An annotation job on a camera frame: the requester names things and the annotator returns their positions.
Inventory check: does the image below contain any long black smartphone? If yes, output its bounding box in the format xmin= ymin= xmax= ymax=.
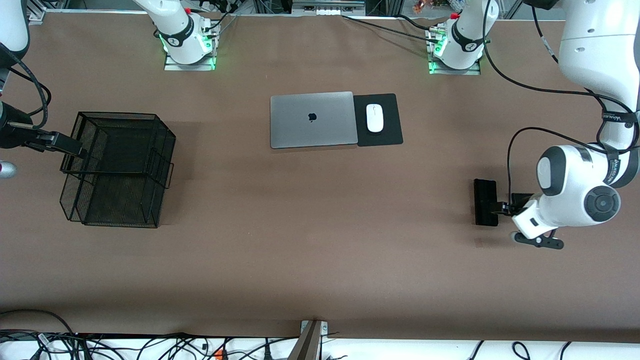
xmin=473 ymin=178 xmax=499 ymax=227

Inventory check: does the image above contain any black mouse pad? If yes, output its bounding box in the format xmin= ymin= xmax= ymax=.
xmin=353 ymin=93 xmax=404 ymax=148

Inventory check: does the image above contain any white computer mouse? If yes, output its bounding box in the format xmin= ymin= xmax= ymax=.
xmin=366 ymin=103 xmax=384 ymax=133

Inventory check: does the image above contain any silver closed laptop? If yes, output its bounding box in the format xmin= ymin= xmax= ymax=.
xmin=270 ymin=91 xmax=359 ymax=150

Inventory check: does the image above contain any grey power strip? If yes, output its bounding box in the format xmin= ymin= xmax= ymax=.
xmin=291 ymin=0 xmax=367 ymax=17

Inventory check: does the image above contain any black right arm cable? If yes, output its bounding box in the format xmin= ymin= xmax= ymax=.
xmin=0 ymin=45 xmax=52 ymax=132

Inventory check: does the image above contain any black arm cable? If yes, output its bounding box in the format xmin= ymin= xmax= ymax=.
xmin=482 ymin=5 xmax=640 ymax=206
xmin=0 ymin=45 xmax=52 ymax=132

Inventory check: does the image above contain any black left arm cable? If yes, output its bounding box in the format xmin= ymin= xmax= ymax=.
xmin=482 ymin=5 xmax=640 ymax=206

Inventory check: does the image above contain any black wire mesh organizer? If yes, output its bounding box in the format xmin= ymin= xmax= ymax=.
xmin=59 ymin=111 xmax=177 ymax=229

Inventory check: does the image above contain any aluminium frame corner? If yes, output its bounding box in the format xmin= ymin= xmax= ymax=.
xmin=22 ymin=0 xmax=48 ymax=26

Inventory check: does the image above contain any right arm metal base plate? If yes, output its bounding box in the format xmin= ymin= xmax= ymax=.
xmin=164 ymin=50 xmax=217 ymax=72

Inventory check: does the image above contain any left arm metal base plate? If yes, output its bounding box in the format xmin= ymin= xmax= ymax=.
xmin=428 ymin=55 xmax=482 ymax=76

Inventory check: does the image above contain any black table cable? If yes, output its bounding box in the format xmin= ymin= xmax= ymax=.
xmin=395 ymin=14 xmax=433 ymax=31
xmin=341 ymin=15 xmax=433 ymax=41

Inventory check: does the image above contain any metal table frame post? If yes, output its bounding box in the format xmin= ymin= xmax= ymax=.
xmin=287 ymin=320 xmax=330 ymax=360

